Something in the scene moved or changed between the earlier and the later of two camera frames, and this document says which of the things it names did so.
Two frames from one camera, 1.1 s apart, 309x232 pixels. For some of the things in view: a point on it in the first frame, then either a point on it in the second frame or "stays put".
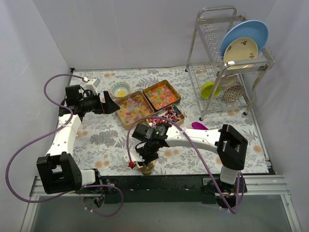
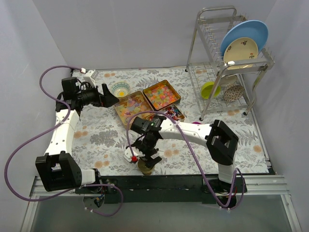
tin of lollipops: x=171 y=112 stays put
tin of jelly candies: x=133 y=107 stays put
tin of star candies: x=161 y=94 stays put
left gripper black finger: x=109 y=107 to x=108 y=99
